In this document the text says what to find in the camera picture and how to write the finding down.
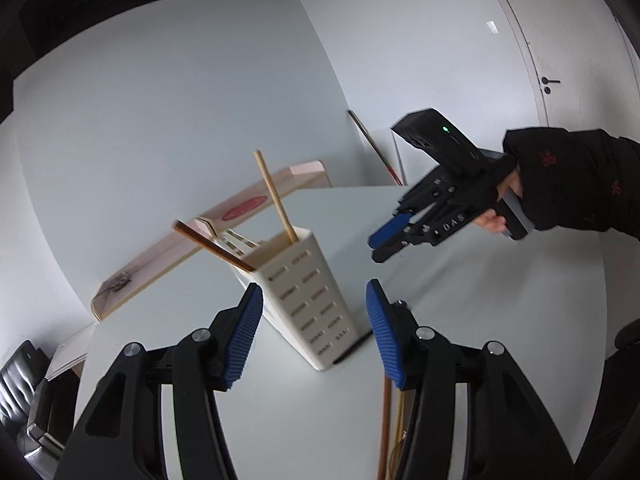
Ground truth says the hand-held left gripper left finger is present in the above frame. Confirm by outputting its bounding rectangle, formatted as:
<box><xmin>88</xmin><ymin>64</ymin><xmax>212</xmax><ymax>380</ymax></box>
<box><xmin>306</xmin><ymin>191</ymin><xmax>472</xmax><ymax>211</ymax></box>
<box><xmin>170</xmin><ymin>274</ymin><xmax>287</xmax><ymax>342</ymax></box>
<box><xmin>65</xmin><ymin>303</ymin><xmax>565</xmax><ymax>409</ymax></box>
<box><xmin>54</xmin><ymin>282</ymin><xmax>264</xmax><ymax>480</ymax></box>

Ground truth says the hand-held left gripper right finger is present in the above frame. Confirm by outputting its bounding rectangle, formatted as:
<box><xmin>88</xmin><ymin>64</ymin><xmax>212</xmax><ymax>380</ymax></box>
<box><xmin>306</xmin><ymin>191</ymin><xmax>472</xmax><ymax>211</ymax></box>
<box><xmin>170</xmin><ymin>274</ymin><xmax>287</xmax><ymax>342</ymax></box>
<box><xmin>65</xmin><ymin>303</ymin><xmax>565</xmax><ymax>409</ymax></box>
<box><xmin>366</xmin><ymin>279</ymin><xmax>581</xmax><ymax>480</ymax></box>

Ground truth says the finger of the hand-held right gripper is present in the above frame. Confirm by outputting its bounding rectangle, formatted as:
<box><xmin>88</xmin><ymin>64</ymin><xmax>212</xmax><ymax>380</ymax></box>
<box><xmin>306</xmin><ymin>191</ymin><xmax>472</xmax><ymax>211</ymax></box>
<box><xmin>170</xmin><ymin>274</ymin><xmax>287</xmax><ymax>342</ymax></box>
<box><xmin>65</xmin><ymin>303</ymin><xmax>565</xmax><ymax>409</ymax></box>
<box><xmin>370</xmin><ymin>166</ymin><xmax>493</xmax><ymax>250</ymax></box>
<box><xmin>372</xmin><ymin>205</ymin><xmax>493</xmax><ymax>263</ymax></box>

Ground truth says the white slotted utensil holder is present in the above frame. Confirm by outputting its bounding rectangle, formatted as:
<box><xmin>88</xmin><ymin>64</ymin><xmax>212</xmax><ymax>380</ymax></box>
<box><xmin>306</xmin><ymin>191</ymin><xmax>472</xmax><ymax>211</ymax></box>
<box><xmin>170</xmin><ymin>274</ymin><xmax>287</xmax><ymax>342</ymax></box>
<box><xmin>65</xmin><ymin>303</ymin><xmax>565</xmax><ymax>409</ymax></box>
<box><xmin>197</xmin><ymin>215</ymin><xmax>364</xmax><ymax>372</ymax></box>

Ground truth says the dark brown chopstick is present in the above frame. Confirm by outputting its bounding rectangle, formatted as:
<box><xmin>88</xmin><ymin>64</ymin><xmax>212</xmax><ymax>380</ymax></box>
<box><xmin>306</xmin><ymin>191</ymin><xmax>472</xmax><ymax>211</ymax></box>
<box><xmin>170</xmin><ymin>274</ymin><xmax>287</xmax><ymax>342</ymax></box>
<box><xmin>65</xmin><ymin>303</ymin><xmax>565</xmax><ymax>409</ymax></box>
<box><xmin>172</xmin><ymin>220</ymin><xmax>254</xmax><ymax>271</ymax></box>
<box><xmin>377</xmin><ymin>377</ymin><xmax>394</xmax><ymax>480</ymax></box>

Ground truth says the person's right forearm black sleeve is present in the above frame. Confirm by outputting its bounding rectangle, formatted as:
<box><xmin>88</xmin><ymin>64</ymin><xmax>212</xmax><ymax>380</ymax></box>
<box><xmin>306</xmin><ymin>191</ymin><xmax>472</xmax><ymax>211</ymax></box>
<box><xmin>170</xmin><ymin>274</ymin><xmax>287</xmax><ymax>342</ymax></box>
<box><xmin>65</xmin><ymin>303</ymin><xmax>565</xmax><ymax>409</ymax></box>
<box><xmin>502</xmin><ymin>127</ymin><xmax>640</xmax><ymax>241</ymax></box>

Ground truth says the person's right hand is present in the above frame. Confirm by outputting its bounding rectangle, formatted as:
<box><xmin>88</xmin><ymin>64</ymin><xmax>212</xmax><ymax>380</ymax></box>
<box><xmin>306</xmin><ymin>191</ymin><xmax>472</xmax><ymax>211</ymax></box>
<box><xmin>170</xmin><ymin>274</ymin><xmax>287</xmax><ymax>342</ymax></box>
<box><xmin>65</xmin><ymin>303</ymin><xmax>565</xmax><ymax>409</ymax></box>
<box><xmin>474</xmin><ymin>167</ymin><xmax>525</xmax><ymax>235</ymax></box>

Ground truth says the white leaning panel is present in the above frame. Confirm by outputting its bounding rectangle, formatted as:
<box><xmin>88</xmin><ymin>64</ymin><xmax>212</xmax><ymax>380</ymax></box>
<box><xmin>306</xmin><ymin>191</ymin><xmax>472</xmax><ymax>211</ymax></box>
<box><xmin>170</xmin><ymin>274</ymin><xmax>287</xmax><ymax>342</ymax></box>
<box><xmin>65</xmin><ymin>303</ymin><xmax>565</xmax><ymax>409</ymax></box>
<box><xmin>391</xmin><ymin>130</ymin><xmax>426</xmax><ymax>187</ymax></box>

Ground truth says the red broom stick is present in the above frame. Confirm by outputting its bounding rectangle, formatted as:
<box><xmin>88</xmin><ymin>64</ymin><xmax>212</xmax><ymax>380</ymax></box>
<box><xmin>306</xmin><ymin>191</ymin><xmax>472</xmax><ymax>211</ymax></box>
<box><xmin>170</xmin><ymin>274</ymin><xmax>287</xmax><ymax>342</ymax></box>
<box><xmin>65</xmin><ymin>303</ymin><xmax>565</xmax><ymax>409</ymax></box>
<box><xmin>347</xmin><ymin>110</ymin><xmax>405</xmax><ymax>187</ymax></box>

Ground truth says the pink wooden shelf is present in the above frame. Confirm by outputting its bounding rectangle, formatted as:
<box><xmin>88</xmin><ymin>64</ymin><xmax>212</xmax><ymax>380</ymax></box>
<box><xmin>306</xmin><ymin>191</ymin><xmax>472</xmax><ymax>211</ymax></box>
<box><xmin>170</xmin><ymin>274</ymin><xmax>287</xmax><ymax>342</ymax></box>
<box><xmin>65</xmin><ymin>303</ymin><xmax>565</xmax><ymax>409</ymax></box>
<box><xmin>90</xmin><ymin>161</ymin><xmax>331</xmax><ymax>323</ymax></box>

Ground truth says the white door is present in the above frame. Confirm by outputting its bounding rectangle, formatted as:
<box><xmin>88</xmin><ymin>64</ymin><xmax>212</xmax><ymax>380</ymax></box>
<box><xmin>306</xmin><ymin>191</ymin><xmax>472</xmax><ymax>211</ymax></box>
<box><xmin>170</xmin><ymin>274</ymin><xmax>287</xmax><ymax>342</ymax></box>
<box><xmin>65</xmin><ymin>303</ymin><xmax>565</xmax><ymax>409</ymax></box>
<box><xmin>475</xmin><ymin>0</ymin><xmax>640</xmax><ymax>136</ymax></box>

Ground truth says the small white side table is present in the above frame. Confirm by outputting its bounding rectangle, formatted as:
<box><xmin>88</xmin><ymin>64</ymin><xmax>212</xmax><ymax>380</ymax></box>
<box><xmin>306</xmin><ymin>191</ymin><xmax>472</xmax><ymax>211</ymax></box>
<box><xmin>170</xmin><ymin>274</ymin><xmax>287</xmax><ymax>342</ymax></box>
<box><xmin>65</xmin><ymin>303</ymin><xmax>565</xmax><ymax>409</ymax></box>
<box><xmin>45</xmin><ymin>322</ymin><xmax>96</xmax><ymax>381</ymax></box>

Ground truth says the black leather chair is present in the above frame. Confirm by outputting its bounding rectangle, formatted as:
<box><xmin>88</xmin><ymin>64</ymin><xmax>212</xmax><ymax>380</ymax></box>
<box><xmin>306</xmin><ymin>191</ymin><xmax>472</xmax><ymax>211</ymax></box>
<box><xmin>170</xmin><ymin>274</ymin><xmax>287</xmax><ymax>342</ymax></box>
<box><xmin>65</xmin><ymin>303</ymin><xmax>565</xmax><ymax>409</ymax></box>
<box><xmin>0</xmin><ymin>340</ymin><xmax>81</xmax><ymax>476</ymax></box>

